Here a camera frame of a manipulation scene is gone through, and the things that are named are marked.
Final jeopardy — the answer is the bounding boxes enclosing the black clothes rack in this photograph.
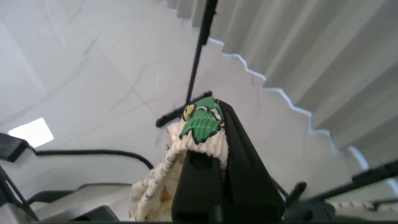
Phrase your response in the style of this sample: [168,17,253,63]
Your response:
[155,0,398,208]

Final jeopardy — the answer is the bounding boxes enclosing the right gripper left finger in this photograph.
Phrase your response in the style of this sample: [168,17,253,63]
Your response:
[171,152,225,222]

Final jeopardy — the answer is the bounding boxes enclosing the cream printed shorts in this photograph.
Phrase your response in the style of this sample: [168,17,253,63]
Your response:
[128,96,230,222]

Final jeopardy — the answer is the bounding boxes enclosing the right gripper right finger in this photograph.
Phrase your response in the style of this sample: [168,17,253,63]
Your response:
[217,99,285,222]

